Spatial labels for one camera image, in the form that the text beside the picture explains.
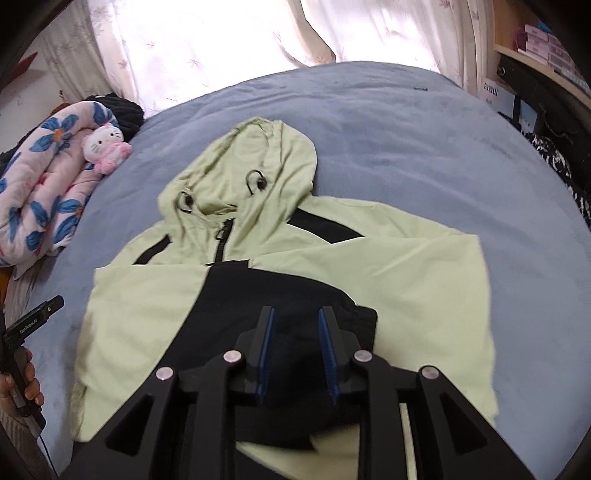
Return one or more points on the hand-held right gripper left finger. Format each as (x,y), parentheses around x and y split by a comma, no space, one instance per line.
(267,341)

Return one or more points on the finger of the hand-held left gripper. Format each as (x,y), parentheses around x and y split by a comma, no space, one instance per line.
(53,306)

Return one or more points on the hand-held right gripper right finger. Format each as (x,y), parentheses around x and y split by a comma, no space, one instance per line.
(325,341)

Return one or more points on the green and black hooded jacket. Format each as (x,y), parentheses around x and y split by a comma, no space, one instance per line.
(415,286)

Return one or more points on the person's left forearm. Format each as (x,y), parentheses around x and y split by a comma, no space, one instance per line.
(18,447)

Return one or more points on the person's left hand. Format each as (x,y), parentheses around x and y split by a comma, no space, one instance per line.
(33,378)

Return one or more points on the floral quilt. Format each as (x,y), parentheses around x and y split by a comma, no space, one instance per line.
(46,184)

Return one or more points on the white and pink plush cat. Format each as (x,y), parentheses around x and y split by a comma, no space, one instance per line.
(104,141)

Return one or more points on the black knitted cloth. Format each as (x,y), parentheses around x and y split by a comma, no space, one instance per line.
(124,110)

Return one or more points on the blue bed blanket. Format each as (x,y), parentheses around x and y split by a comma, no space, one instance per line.
(415,138)

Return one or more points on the black and white patterned cloth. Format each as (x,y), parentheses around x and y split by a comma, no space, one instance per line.
(554,157)

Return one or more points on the white cardboard box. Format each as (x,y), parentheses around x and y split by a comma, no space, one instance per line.
(494,94)

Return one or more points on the wooden shelf unit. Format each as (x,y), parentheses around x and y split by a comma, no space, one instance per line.
(503,27)

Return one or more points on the pink drawer boxes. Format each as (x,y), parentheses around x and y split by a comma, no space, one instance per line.
(531,41)

